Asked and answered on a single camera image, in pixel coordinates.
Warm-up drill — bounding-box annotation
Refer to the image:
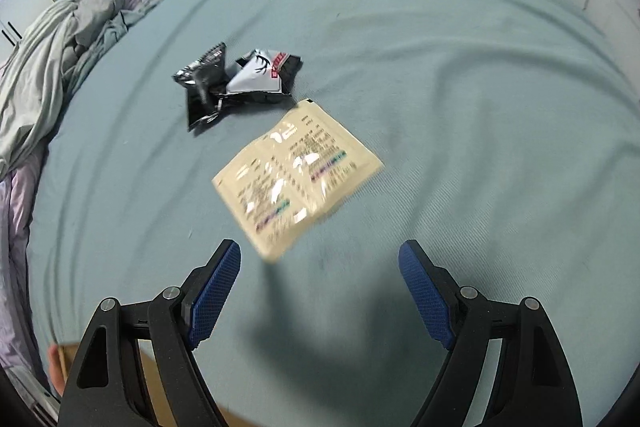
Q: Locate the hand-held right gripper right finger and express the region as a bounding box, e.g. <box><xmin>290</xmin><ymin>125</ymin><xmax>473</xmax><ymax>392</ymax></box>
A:
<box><xmin>398</xmin><ymin>239</ymin><xmax>583</xmax><ymax>427</ymax></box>

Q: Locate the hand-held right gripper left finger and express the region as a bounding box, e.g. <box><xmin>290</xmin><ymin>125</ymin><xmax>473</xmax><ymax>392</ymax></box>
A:
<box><xmin>59</xmin><ymin>239</ymin><xmax>242</xmax><ymax>427</ymax></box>

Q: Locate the brown cardboard box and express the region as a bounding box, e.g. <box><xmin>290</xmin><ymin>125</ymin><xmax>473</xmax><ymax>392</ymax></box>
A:
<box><xmin>59</xmin><ymin>342</ymin><xmax>241</xmax><ymax>427</ymax></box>

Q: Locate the large beige snack bag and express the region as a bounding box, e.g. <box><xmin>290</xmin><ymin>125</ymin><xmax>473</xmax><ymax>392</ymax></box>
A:
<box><xmin>211</xmin><ymin>98</ymin><xmax>385</xmax><ymax>264</ymax></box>

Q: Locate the antler print snack packet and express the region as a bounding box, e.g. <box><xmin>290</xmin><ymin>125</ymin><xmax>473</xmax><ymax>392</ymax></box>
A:
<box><xmin>217</xmin><ymin>48</ymin><xmax>303</xmax><ymax>105</ymax></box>

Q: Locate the person's left hand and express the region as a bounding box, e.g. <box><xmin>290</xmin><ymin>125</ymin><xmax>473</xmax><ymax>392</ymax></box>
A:
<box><xmin>47</xmin><ymin>346</ymin><xmax>69</xmax><ymax>397</ymax></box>

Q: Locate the lilac printed blanket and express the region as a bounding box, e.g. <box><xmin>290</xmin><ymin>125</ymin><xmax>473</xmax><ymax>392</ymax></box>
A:
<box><xmin>0</xmin><ymin>147</ymin><xmax>51</xmax><ymax>373</ymax></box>

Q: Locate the crumpled grey duvet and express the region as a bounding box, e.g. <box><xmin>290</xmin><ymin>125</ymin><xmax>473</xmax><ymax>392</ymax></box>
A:
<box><xmin>0</xmin><ymin>0</ymin><xmax>178</xmax><ymax>168</ymax></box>

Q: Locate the white wardrobe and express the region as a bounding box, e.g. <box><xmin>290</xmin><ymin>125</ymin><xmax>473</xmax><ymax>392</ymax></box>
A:
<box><xmin>0</xmin><ymin>0</ymin><xmax>56</xmax><ymax>58</ymax></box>

